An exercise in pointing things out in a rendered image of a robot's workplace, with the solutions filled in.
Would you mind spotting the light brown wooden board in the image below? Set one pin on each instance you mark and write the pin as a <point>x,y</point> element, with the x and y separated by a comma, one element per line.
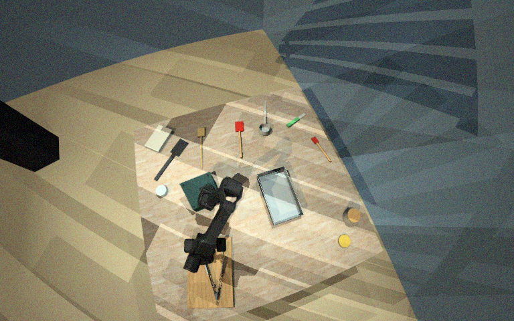
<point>200,292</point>

